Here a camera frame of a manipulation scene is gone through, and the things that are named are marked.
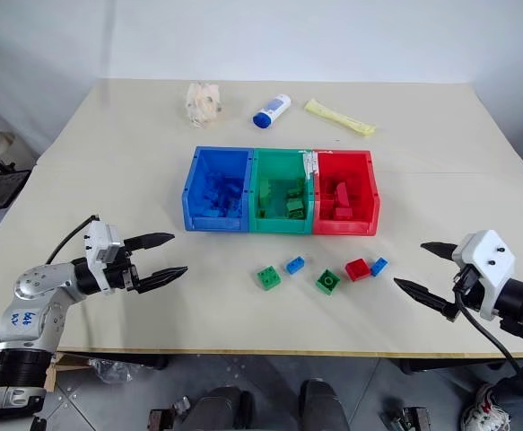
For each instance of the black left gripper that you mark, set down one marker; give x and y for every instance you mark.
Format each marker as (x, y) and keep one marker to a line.
(122, 274)

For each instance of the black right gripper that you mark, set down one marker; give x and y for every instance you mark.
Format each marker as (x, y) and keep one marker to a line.
(467, 287)

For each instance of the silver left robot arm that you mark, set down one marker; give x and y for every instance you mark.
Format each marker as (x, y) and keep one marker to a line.
(28, 314)

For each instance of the small blue toy brick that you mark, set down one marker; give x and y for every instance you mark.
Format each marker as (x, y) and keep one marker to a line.
(379, 266)
(295, 265)

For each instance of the red square toy brick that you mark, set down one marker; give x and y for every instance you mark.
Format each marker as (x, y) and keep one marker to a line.
(358, 270)

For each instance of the blue plastic bin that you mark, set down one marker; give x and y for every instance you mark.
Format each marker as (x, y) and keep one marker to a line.
(194, 188)

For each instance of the red plastic bin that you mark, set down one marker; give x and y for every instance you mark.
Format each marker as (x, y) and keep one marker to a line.
(368, 197)

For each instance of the green brick with hollow underside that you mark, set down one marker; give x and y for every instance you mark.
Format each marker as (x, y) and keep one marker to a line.
(328, 282)

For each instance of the green brick with four studs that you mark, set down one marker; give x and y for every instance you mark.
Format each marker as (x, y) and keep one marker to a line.
(268, 278)

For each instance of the long red toy brick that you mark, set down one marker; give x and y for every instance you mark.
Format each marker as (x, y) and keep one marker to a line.
(342, 193)

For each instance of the clear plastic bag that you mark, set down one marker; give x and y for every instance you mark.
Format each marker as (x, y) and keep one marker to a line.
(110, 370)

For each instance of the green plastic bin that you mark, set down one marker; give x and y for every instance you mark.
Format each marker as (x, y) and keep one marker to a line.
(279, 224)

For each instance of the tall green toy brick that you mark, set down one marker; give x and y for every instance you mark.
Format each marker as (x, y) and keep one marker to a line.
(265, 190)

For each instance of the white and red sneaker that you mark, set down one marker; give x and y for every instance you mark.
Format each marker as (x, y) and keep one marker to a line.
(485, 408)

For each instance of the crumpled clear plastic wrapper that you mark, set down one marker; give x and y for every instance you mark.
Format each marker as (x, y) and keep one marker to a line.
(203, 104)

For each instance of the dark rounded shape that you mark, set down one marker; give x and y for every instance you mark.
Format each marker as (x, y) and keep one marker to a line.
(218, 409)

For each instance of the yellow plastic packet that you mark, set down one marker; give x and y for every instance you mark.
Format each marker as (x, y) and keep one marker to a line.
(339, 117)

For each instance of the white bottle with blue cap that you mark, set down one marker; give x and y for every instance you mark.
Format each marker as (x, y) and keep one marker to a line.
(272, 110)

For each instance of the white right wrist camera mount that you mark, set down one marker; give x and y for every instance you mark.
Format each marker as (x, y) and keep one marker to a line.
(487, 260)

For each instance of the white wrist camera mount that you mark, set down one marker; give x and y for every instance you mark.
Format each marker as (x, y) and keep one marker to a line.
(487, 260)
(99, 240)

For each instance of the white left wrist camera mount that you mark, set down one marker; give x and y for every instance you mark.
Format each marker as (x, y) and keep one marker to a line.
(99, 240)

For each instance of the black table frame bar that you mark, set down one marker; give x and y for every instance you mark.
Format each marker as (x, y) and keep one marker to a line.
(122, 359)
(449, 364)

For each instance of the small dark metal bracket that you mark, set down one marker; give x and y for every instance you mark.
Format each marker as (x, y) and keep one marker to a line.
(407, 418)
(164, 415)

